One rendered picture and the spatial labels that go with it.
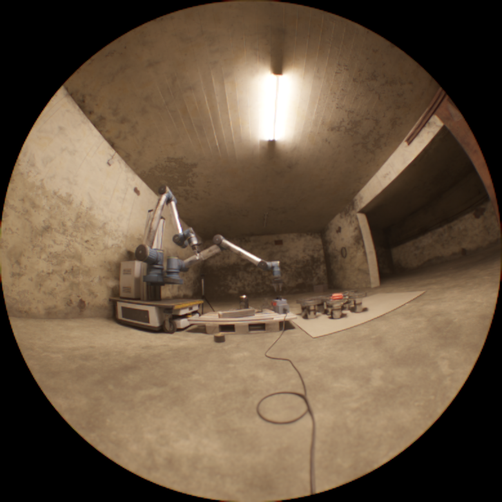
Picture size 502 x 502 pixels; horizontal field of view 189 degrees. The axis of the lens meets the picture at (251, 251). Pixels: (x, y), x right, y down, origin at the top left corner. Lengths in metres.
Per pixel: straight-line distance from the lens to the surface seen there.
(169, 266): 2.44
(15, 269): 2.50
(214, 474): 0.56
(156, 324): 1.86
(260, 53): 2.45
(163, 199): 2.11
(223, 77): 2.48
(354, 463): 0.57
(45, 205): 2.65
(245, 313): 1.94
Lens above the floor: 0.52
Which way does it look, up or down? 14 degrees up
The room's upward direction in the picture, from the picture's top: 4 degrees counter-clockwise
